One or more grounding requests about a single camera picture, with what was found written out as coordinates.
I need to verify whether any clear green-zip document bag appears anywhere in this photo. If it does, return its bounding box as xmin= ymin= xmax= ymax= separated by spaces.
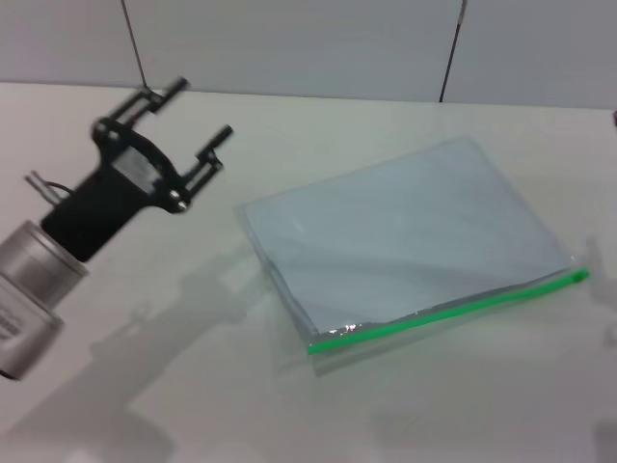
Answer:
xmin=233 ymin=135 xmax=592 ymax=378

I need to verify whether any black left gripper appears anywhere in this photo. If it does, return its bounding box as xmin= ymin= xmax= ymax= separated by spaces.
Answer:
xmin=40 ymin=75 xmax=236 ymax=264

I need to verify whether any silver left gripper cable plug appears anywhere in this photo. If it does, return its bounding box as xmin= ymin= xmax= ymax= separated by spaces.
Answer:
xmin=23 ymin=169 xmax=73 ymax=206

